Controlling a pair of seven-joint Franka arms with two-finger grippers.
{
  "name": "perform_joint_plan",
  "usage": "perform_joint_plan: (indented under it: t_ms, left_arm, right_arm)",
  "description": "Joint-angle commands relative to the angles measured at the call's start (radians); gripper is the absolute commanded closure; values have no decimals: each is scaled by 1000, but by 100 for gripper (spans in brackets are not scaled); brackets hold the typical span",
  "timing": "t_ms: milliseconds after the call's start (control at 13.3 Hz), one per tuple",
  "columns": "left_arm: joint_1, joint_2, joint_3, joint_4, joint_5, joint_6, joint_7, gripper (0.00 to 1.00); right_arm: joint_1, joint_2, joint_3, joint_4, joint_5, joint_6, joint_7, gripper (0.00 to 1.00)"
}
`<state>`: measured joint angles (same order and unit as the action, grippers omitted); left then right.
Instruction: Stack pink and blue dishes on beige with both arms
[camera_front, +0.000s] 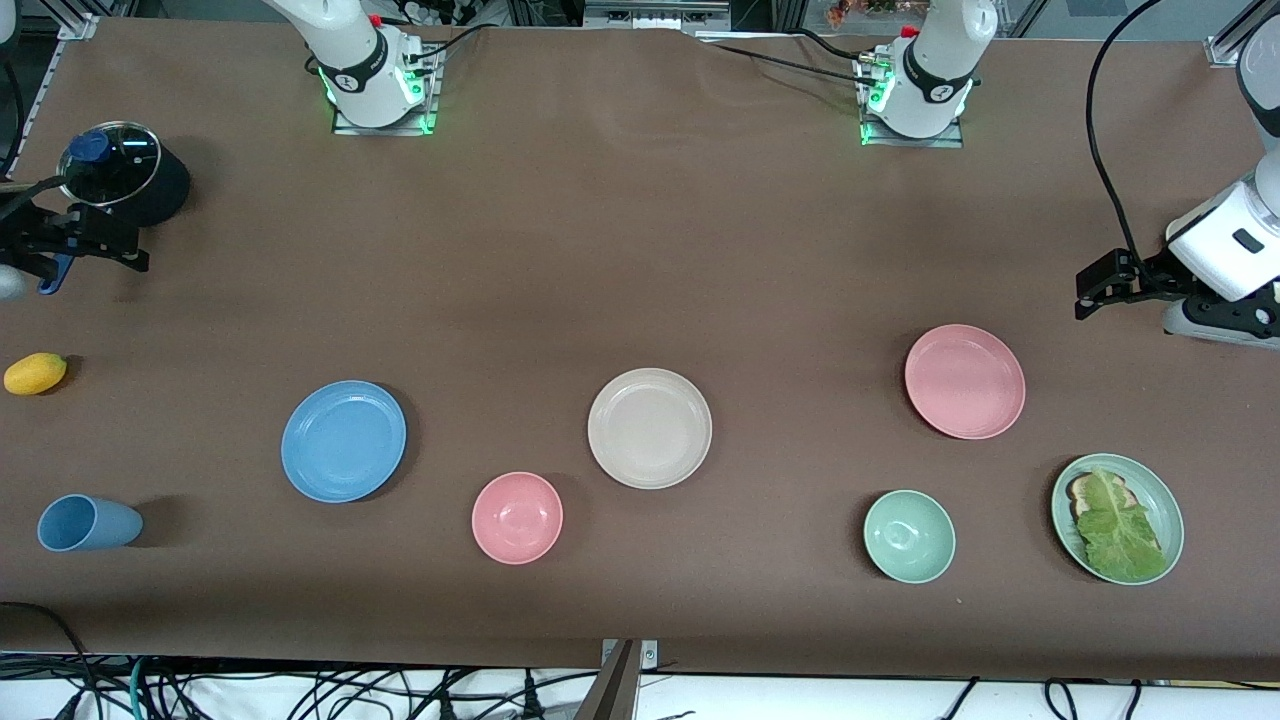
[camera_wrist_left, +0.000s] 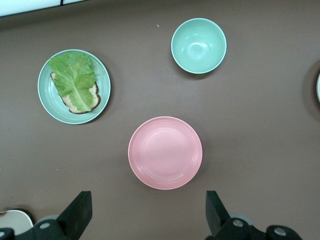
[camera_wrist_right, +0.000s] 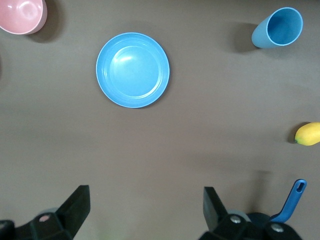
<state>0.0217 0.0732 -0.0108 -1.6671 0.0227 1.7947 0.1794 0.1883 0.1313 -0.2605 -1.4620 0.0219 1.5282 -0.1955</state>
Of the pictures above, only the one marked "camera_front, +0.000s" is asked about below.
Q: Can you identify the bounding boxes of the pink plate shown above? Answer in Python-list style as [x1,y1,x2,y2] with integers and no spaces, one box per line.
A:
[904,323,1027,441]

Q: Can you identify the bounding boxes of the blue plate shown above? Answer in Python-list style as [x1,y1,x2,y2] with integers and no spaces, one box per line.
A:
[280,380,408,504]

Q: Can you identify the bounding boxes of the black pot with glass lid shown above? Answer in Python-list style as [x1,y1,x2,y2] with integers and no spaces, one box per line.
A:
[57,120,162,207]

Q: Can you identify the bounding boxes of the yellow mango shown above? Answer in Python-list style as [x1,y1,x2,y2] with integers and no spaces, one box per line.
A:
[3,352,68,396]

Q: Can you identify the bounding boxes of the toast slice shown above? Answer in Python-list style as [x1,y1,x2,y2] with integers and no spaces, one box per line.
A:
[1066,472,1133,521]

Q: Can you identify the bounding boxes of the green plate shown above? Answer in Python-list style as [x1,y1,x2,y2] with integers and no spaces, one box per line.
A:
[1050,453,1185,586]

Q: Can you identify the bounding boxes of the green lettuce leaf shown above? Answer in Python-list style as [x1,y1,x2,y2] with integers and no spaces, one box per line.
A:
[1075,467,1169,583]

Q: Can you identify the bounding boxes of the blue cup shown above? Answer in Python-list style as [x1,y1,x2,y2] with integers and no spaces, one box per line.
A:
[37,494,144,553]

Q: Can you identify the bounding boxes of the small green bowl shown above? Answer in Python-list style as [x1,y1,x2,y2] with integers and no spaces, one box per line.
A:
[863,489,957,585]

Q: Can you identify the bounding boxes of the orange flowers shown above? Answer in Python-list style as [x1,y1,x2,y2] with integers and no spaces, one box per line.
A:
[825,0,906,29]

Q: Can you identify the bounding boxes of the white power strip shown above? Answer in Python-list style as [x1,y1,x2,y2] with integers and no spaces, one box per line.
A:
[395,0,476,29]

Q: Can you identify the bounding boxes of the brown table cloth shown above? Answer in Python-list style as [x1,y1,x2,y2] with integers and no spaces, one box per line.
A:
[0,15,1280,683]

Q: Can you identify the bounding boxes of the beige plate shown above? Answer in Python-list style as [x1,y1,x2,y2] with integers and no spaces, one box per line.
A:
[587,367,713,491]

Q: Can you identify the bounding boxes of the small pink bowl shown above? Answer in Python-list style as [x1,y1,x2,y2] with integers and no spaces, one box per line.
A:
[471,471,564,566]

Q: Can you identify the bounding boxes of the grey equipment box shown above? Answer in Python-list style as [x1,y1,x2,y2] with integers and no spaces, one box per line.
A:
[583,0,733,33]

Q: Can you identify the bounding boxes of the aluminium frame rail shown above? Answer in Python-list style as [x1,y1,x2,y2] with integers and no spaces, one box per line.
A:
[18,14,98,151]
[1205,0,1280,67]

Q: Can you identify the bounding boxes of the black base cable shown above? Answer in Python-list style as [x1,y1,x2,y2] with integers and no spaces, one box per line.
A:
[790,28,876,63]
[405,22,501,63]
[700,38,881,86]

